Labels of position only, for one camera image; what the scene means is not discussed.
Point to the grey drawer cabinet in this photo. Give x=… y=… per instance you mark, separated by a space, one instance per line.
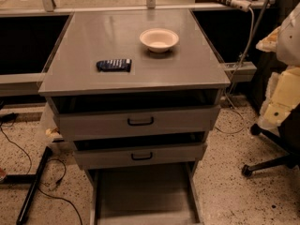
x=95 y=36

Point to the bottom open grey drawer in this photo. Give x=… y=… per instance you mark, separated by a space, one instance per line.
x=161 y=194

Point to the white paper bowl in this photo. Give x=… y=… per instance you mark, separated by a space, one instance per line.
x=159 y=40

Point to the middle grey drawer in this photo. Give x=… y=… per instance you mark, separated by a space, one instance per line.
x=138 y=151

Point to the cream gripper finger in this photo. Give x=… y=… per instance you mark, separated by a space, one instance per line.
x=281 y=97
x=269 y=43

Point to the top grey drawer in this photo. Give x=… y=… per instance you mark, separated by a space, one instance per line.
x=92 y=117

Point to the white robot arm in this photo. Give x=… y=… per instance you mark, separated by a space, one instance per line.
x=288 y=46

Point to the black metal floor stand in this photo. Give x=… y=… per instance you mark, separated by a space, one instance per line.
x=27 y=179

